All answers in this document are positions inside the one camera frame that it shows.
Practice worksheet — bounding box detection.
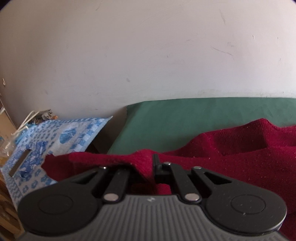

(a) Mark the green table cloth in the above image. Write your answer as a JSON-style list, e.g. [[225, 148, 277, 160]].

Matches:
[[108, 97, 295, 155]]

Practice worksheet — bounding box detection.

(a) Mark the dark red knit sweater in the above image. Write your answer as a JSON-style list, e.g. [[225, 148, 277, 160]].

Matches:
[[42, 118, 295, 240]]

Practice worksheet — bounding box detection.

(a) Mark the blue white patterned storage bag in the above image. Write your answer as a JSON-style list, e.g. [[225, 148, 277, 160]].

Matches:
[[1, 118, 109, 207]]

